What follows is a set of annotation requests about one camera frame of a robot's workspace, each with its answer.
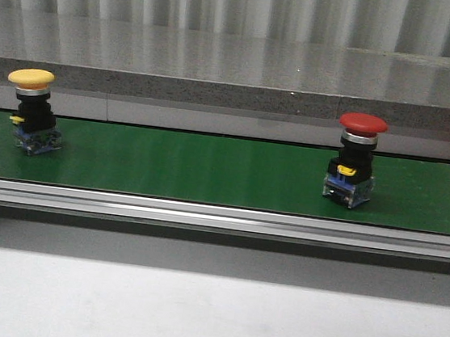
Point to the green conveyor belt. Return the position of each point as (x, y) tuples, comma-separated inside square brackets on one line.
[(408, 194)]

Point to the white panel under counter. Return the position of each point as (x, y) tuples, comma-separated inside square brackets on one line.
[(220, 120)]

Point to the yellow mushroom push button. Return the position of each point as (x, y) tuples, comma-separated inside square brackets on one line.
[(35, 124)]

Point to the grey speckled stone counter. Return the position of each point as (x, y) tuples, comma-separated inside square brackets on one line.
[(169, 64)]

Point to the red mushroom push button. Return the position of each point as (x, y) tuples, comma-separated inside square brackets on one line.
[(349, 179)]

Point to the aluminium conveyor frame rail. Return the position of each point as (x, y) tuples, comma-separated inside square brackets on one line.
[(290, 227)]

